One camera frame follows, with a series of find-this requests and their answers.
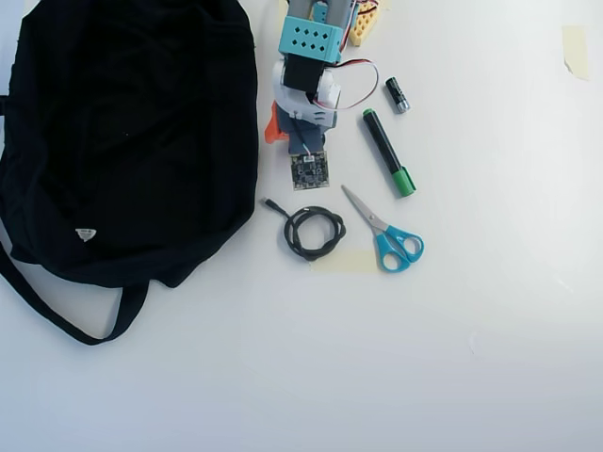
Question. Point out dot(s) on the blue-grey gripper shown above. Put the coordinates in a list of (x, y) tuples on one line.
[(274, 132)]

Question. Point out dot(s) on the robot arm with teal link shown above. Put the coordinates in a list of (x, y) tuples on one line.
[(308, 42)]

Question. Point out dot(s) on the black fabric bag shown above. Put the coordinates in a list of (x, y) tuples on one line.
[(118, 141)]

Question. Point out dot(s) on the black marker with green cap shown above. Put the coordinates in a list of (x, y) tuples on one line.
[(384, 146)]

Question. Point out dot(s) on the black cylindrical battery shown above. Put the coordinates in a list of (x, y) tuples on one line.
[(397, 94)]

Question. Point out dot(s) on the wide beige masking tape strip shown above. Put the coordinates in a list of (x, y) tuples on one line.
[(348, 263)]

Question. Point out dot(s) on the torn beige masking tape piece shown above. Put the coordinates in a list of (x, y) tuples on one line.
[(577, 52)]

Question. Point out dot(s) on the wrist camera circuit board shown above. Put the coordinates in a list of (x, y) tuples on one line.
[(310, 172)]

